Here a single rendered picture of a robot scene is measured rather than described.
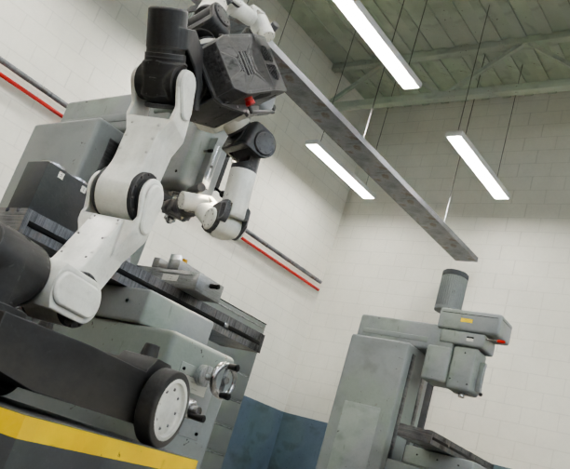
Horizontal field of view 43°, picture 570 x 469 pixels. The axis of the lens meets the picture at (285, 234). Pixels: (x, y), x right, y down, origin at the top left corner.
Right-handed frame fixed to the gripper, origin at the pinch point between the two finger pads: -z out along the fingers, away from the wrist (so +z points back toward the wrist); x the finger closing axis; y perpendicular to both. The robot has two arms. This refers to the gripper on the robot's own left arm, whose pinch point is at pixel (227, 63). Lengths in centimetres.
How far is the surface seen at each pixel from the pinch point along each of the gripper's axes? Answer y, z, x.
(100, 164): -32, -54, -25
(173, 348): -129, -24, -1
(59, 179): -81, -25, -49
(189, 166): -51, -17, -4
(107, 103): 7, -55, -27
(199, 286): -92, -33, 13
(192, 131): -38.6, -11.8, -7.6
